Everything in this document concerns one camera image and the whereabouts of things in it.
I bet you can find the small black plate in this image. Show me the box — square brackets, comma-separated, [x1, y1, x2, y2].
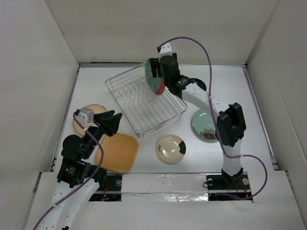
[192, 78, 207, 91]

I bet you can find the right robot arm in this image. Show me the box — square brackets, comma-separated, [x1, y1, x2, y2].
[145, 54, 246, 188]

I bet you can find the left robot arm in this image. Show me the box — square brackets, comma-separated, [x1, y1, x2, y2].
[33, 108, 122, 230]

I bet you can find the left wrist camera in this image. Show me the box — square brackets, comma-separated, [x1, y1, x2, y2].
[76, 107, 94, 125]

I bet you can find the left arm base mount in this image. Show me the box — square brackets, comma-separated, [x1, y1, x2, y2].
[89, 173, 122, 202]

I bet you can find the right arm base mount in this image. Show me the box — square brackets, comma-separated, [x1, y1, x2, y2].
[202, 172, 252, 201]

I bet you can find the red and teal floral plate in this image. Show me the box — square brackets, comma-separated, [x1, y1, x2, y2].
[144, 59, 165, 95]

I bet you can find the gold rimmed cream plate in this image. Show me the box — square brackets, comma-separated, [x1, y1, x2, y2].
[156, 135, 187, 165]

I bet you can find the woven bamboo square tray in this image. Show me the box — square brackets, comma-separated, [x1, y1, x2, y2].
[100, 133, 139, 173]

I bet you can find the light green flower bowl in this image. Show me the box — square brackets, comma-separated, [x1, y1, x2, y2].
[191, 109, 218, 143]

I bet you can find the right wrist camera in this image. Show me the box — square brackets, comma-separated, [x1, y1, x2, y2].
[157, 42, 173, 58]

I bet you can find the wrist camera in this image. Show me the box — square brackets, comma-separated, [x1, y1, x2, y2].
[76, 107, 94, 125]
[157, 42, 173, 58]

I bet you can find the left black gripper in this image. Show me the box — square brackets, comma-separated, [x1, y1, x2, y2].
[83, 109, 121, 158]

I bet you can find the wire dish rack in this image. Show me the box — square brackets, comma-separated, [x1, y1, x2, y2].
[105, 63, 187, 138]

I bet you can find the round wooden plate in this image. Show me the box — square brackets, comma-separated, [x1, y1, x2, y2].
[72, 104, 107, 136]

